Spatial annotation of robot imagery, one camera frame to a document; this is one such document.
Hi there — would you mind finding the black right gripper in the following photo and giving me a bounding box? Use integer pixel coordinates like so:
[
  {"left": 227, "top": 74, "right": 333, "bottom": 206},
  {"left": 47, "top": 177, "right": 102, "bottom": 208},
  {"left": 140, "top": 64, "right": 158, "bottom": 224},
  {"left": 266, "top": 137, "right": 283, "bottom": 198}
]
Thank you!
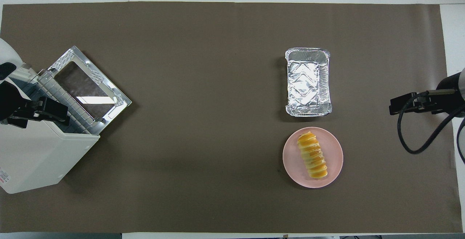
[{"left": 389, "top": 71, "right": 465, "bottom": 118}]

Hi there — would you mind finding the cream toaster oven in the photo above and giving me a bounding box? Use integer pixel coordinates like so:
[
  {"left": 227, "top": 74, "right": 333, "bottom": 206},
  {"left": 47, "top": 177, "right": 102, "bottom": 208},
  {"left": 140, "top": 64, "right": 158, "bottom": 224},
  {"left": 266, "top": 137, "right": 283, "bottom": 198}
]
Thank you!
[{"left": 0, "top": 46, "right": 132, "bottom": 194}]

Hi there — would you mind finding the aluminium foil tray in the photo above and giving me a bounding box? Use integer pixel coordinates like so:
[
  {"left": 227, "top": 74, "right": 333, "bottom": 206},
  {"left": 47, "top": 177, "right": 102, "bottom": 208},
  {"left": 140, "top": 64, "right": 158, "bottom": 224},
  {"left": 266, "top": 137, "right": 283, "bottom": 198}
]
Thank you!
[{"left": 284, "top": 48, "right": 332, "bottom": 118}]

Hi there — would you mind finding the pink round plate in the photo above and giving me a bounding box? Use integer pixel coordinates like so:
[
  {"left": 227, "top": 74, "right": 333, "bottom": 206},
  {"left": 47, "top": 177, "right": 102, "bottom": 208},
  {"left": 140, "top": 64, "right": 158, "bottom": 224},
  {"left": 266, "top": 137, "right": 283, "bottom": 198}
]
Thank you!
[{"left": 282, "top": 127, "right": 344, "bottom": 189}]

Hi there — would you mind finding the glass oven door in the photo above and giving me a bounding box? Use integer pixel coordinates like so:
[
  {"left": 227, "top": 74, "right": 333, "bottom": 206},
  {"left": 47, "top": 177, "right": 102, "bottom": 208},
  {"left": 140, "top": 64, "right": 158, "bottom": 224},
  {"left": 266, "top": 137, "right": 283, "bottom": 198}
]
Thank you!
[{"left": 46, "top": 46, "right": 132, "bottom": 135}]

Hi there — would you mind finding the striped yellow bread roll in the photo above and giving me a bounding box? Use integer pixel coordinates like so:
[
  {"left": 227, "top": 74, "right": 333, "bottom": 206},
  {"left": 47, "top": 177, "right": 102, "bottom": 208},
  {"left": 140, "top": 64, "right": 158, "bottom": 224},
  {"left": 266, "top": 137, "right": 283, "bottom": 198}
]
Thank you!
[{"left": 297, "top": 131, "right": 328, "bottom": 179}]

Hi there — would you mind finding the metal oven rack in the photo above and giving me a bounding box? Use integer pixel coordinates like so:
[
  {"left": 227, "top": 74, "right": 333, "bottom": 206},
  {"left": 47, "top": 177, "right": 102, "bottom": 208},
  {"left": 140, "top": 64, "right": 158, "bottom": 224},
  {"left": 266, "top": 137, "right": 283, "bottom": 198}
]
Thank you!
[{"left": 36, "top": 69, "right": 101, "bottom": 135}]

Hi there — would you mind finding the brown table mat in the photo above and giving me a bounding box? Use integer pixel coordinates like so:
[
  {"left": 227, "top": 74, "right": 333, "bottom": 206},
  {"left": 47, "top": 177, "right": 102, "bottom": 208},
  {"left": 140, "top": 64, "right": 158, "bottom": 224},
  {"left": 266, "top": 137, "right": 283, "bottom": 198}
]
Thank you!
[{"left": 0, "top": 1, "right": 464, "bottom": 234}]

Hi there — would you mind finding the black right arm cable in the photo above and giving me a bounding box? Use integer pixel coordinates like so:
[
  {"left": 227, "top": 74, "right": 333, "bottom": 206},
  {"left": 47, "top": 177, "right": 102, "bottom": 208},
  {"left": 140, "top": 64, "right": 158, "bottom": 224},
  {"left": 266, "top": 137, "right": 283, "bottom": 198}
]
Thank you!
[{"left": 397, "top": 90, "right": 465, "bottom": 164}]

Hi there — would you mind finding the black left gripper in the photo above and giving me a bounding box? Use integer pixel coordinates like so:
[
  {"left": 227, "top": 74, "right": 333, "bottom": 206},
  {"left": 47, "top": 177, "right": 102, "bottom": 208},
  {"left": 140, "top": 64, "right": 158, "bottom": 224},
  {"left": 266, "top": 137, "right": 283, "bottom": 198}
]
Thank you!
[{"left": 0, "top": 81, "right": 70, "bottom": 128}]

